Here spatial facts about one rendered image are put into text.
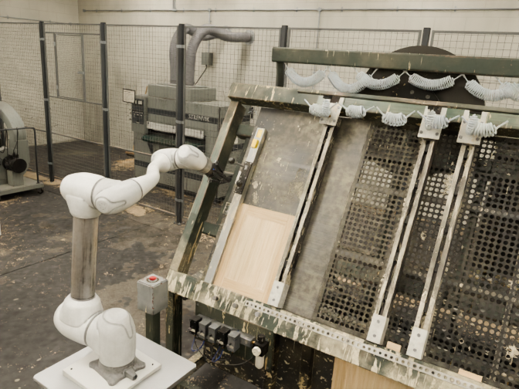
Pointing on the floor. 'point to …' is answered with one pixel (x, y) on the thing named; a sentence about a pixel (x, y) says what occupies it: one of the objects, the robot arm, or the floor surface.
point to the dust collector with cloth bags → (15, 154)
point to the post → (153, 327)
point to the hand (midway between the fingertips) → (224, 179)
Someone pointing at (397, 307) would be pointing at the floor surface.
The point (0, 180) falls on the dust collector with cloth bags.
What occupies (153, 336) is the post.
